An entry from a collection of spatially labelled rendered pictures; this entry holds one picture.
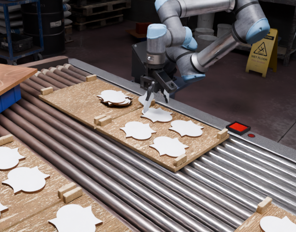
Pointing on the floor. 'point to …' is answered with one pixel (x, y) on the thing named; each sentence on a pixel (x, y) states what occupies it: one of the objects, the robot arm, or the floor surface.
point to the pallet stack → (96, 12)
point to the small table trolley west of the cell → (12, 56)
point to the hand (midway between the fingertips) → (157, 108)
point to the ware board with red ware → (140, 31)
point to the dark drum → (55, 14)
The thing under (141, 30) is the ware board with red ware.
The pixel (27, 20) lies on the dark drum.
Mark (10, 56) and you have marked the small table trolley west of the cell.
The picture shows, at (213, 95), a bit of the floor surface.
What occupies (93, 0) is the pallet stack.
